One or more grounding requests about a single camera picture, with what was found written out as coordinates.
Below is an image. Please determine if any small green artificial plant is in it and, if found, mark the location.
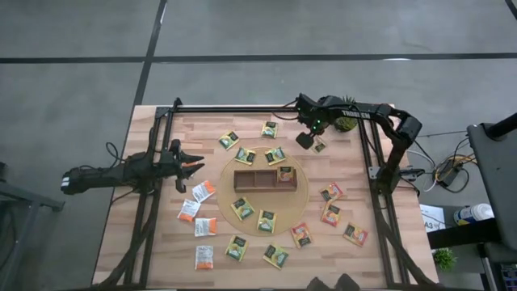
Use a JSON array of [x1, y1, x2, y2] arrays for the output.
[[432, 247, 458, 271]]

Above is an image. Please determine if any colourful keyboard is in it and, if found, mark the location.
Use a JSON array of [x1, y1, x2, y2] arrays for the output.
[[499, 262, 517, 291]]

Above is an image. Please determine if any grey metal stand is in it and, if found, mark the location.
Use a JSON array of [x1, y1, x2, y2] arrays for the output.
[[0, 161, 65, 291]]

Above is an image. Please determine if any black power adapter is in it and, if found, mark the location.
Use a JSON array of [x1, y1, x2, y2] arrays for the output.
[[438, 163, 461, 188]]

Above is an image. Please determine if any potted succulent plant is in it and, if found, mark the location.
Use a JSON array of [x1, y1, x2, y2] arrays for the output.
[[333, 95, 359, 133]]

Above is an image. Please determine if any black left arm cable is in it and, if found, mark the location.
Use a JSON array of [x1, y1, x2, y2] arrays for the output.
[[105, 141, 130, 167]]

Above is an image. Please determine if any yellow floor cable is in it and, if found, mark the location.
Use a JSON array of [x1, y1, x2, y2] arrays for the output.
[[434, 155, 477, 181]]

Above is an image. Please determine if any dark grey desk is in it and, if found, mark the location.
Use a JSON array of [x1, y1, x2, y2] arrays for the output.
[[467, 120, 517, 251]]

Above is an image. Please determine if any black shelf bar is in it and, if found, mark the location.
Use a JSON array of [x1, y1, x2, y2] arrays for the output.
[[427, 217, 504, 250]]

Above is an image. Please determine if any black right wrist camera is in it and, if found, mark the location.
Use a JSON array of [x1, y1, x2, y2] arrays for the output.
[[295, 132, 316, 150]]

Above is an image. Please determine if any wooden three-compartment tea box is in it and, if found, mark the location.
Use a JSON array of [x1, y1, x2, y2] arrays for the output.
[[233, 166, 299, 193]]

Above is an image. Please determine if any white wipes canister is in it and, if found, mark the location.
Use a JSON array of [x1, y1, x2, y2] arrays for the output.
[[452, 203, 494, 226]]

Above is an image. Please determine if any black desk pole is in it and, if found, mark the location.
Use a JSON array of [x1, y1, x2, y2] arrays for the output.
[[484, 112, 517, 141]]

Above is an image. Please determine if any orange red tea packet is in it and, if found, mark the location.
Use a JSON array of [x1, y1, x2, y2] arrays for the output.
[[320, 203, 342, 227], [290, 221, 313, 249], [343, 221, 369, 248], [310, 137, 328, 155], [319, 181, 345, 203], [277, 166, 295, 183]]

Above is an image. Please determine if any black table clamp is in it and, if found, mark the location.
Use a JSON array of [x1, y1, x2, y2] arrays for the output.
[[397, 167, 426, 181]]

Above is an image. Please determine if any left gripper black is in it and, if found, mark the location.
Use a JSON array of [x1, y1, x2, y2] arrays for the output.
[[159, 139, 206, 181]]

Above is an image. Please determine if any white cable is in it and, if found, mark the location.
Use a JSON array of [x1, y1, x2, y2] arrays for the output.
[[406, 148, 439, 193]]

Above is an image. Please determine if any white paper sheet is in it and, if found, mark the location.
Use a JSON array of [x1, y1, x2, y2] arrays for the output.
[[418, 204, 447, 234]]

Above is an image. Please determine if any round woven placemat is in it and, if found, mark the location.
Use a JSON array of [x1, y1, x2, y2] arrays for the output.
[[216, 145, 310, 238]]

